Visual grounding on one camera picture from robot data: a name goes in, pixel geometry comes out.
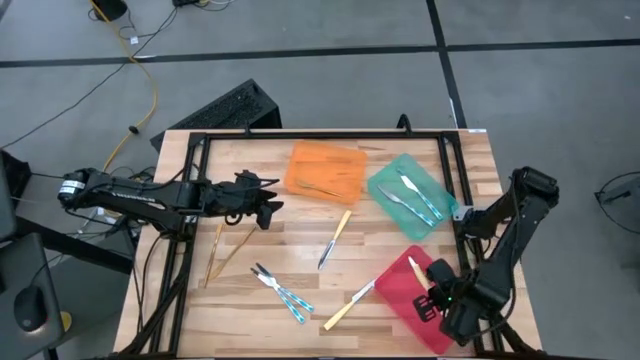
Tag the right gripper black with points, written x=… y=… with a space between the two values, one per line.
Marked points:
x=465 y=310

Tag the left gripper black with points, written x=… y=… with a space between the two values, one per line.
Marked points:
x=225 y=200

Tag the wooden chopsticks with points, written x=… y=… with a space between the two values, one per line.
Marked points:
x=214 y=255
x=320 y=189

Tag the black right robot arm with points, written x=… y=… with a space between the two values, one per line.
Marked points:
x=525 y=215

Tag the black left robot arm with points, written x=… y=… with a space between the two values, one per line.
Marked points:
x=130 y=195

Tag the red translucent plastic tray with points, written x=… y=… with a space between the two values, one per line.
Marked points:
x=400 y=295

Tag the orange translucent plastic tray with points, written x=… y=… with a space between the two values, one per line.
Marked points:
x=325 y=170

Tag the black perforated box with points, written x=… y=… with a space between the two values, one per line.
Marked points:
x=235 y=107

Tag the green translucent plastic tray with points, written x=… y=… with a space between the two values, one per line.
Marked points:
x=437 y=196

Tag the black table clamp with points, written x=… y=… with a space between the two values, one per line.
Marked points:
x=406 y=119

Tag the black side stand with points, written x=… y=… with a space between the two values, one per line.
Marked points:
x=75 y=247

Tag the black floor device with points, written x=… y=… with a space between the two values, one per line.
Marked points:
x=185 y=2

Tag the grey stand base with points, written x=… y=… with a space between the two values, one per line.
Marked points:
x=620 y=192

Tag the yellow disc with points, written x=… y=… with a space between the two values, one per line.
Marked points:
x=66 y=321

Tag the black round floor object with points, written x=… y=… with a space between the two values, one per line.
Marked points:
x=110 y=7

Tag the grey side table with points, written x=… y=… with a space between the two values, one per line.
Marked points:
x=20 y=260

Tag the black computer mouse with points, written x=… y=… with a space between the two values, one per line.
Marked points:
x=30 y=307

